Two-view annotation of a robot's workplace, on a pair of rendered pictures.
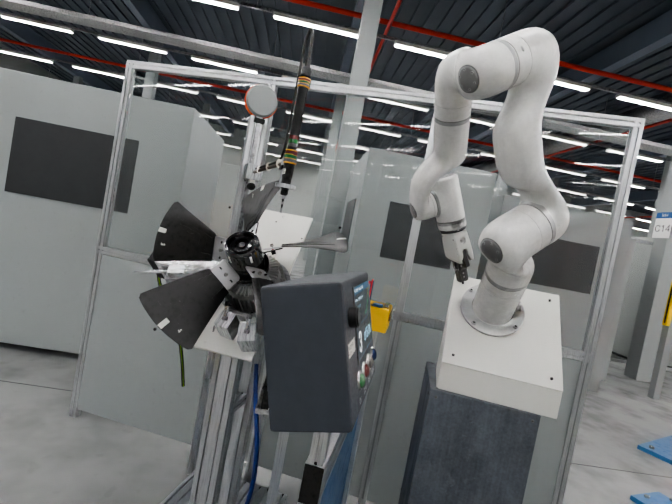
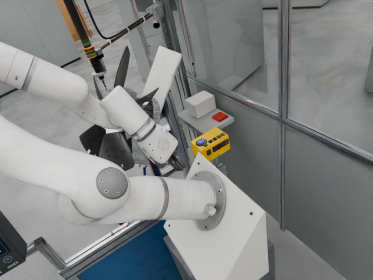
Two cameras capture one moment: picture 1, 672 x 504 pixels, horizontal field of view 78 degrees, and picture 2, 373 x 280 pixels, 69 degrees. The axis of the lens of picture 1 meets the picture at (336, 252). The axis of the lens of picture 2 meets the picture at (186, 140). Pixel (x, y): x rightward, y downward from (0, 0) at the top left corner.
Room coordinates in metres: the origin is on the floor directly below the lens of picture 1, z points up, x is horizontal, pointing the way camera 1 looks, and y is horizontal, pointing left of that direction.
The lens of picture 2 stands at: (0.96, -0.98, 1.85)
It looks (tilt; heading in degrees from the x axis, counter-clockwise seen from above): 37 degrees down; 56
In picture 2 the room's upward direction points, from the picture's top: 15 degrees counter-clockwise
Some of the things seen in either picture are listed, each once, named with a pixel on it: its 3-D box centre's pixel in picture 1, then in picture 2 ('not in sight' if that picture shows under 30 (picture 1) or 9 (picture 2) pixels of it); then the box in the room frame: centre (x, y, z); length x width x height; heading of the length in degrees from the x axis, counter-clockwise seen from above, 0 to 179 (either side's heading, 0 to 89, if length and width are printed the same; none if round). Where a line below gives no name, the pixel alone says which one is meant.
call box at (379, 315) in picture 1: (376, 317); (210, 146); (1.62, -0.20, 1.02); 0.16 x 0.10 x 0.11; 169
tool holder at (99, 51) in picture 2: (286, 173); (96, 63); (1.42, 0.21, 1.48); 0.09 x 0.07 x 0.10; 24
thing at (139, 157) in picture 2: not in sight; (140, 149); (1.43, 0.15, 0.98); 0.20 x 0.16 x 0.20; 169
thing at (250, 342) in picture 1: (249, 337); not in sight; (1.41, 0.24, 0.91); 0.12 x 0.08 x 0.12; 169
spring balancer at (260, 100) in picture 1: (261, 102); not in sight; (2.07, 0.50, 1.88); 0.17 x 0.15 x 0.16; 79
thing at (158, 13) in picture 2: (252, 172); (156, 11); (1.98, 0.46, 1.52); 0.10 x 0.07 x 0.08; 24
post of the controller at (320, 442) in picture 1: (326, 413); (50, 254); (0.82, -0.04, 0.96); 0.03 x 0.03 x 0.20; 79
